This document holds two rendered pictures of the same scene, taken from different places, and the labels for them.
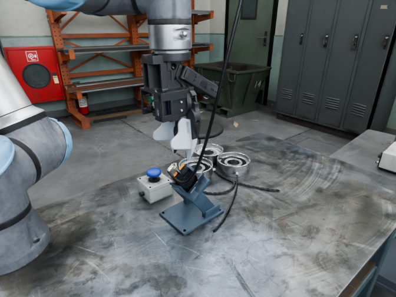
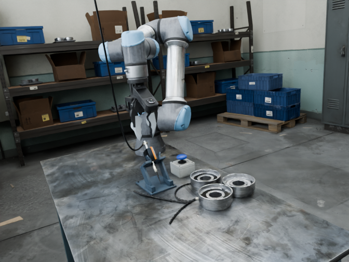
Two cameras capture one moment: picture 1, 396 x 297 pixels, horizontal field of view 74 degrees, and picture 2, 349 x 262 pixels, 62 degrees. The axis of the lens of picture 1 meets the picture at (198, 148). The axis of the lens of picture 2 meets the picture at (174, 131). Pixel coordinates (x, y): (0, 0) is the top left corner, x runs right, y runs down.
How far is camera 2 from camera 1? 122 cm
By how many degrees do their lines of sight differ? 93
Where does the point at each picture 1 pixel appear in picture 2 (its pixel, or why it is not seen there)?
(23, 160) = not seen: hidden behind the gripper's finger
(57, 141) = (171, 116)
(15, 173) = (144, 118)
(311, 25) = not seen: outside the picture
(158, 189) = (173, 166)
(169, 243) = (132, 180)
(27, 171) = not seen: hidden behind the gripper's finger
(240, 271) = (99, 197)
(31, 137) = (163, 109)
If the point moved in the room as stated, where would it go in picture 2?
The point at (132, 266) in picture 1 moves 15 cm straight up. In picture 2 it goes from (123, 173) to (118, 138)
